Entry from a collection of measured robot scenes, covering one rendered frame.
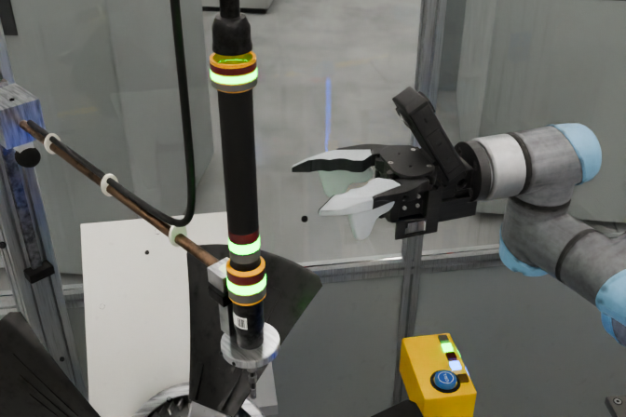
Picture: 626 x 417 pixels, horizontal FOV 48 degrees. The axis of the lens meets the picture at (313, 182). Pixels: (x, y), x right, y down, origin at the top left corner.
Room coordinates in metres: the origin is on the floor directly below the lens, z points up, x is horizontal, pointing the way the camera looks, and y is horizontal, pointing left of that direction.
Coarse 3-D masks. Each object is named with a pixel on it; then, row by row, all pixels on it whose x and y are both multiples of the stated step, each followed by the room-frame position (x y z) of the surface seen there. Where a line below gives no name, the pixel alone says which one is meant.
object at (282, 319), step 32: (192, 256) 0.85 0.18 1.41; (224, 256) 0.83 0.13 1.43; (192, 288) 0.82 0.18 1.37; (288, 288) 0.76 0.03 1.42; (320, 288) 0.76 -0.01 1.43; (192, 320) 0.79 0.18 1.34; (288, 320) 0.73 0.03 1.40; (192, 352) 0.76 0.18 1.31; (192, 384) 0.72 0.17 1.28; (224, 384) 0.69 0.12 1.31
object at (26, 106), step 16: (0, 80) 1.12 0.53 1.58; (0, 96) 1.07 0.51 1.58; (16, 96) 1.07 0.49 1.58; (32, 96) 1.07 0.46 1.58; (0, 112) 1.01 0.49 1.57; (16, 112) 1.03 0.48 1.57; (32, 112) 1.05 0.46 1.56; (0, 128) 1.01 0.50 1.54; (16, 128) 1.03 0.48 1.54; (16, 144) 1.02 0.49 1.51
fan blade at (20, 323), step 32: (0, 320) 0.70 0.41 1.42; (0, 352) 0.68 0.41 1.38; (32, 352) 0.67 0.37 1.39; (0, 384) 0.67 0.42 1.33; (32, 384) 0.66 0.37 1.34; (64, 384) 0.65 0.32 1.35; (0, 416) 0.66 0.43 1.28; (32, 416) 0.65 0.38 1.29; (64, 416) 0.64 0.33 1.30; (96, 416) 0.63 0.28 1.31
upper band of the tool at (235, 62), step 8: (216, 56) 0.63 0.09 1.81; (224, 56) 0.64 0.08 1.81; (232, 56) 0.64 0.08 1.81; (240, 56) 0.64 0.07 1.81; (248, 56) 0.64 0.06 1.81; (216, 64) 0.60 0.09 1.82; (224, 64) 0.60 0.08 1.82; (232, 64) 0.60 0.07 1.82; (240, 64) 0.60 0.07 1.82; (248, 64) 0.60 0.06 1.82
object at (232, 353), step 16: (208, 272) 0.65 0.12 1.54; (208, 288) 0.64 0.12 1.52; (224, 288) 0.63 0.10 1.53; (224, 304) 0.62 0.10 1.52; (224, 320) 0.63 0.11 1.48; (224, 336) 0.63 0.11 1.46; (272, 336) 0.63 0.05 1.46; (224, 352) 0.60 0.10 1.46; (240, 352) 0.60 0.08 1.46; (256, 352) 0.60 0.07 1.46; (272, 352) 0.60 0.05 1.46
